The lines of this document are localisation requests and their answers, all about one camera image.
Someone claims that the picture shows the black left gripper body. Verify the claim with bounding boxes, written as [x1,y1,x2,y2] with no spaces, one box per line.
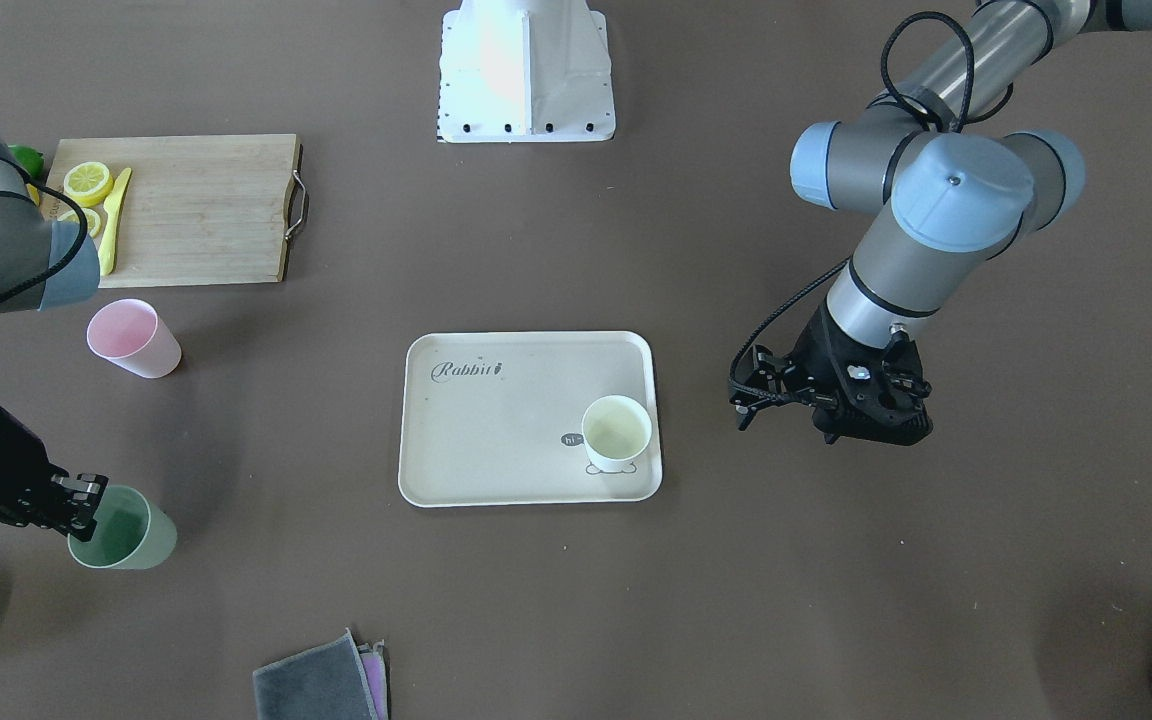
[730,306,933,446]

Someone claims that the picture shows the green plastic cup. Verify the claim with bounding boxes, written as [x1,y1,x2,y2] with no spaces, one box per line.
[67,486,179,570]

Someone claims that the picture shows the pink plastic cup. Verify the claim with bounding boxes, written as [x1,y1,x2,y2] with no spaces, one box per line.
[86,300,183,379]

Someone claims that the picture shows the cream plastic cup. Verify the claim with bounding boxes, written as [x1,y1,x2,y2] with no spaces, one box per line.
[581,395,653,473]

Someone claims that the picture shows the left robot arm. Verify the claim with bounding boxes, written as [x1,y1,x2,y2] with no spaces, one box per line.
[728,1,1152,446]

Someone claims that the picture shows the cream rectangular tray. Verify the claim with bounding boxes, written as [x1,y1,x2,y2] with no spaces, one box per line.
[397,331,664,509]

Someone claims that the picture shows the yellow plastic knife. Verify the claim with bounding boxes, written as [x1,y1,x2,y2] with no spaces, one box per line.
[97,167,132,276]

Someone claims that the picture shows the wooden cutting board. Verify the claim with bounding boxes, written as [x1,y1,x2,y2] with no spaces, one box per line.
[47,135,306,290]

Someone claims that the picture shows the grey folded cloth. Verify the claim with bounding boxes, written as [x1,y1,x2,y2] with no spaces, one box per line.
[252,632,392,719]

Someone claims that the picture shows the green lime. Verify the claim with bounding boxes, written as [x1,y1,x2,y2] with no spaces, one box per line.
[8,143,46,181]

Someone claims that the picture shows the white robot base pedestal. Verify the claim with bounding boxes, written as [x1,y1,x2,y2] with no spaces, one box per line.
[435,1,617,143]

